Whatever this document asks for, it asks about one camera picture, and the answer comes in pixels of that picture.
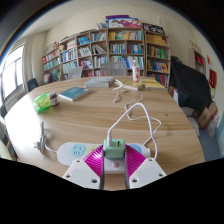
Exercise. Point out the cardboard box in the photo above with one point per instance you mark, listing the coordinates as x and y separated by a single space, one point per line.
206 116

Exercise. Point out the grey book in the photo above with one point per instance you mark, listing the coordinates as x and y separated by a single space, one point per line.
99 82

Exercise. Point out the teal book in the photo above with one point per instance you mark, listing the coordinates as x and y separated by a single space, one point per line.
74 93

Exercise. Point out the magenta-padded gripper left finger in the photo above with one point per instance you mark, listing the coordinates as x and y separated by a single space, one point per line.
83 173

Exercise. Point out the thick yellow book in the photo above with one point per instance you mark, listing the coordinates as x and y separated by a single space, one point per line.
131 84

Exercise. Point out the small dark jar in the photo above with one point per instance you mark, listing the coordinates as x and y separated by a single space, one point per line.
54 99

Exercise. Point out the flat yellow book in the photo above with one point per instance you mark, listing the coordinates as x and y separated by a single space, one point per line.
153 83

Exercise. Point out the small grey mesh chair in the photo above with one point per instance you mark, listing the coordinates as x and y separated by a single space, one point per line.
75 73

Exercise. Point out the clear bottle with red label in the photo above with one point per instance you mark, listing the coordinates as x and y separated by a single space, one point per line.
136 72

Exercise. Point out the mint green charger block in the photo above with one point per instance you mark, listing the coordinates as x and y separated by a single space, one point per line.
114 149

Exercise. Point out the red wall hanging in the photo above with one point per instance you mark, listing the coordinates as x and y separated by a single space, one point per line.
212 78

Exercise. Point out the small wall shelf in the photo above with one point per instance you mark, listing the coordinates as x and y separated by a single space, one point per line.
198 61

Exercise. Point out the black cloth cover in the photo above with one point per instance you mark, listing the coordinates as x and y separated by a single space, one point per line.
190 85

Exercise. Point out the green plastic bag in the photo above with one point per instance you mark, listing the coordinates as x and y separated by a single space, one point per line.
41 102

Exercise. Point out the wooden bookshelf unit with books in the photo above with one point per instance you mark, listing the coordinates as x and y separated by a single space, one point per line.
126 46

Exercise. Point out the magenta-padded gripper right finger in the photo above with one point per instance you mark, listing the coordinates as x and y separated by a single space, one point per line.
146 172

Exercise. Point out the dark blue chair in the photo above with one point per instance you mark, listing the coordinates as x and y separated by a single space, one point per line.
32 84

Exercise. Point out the wide grey mesh chair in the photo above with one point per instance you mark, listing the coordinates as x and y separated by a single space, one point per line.
114 69

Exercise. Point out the white power strip pastel sockets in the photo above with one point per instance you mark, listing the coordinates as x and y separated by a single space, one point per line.
71 151

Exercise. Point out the window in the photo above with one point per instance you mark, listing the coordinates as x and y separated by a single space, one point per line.
13 71

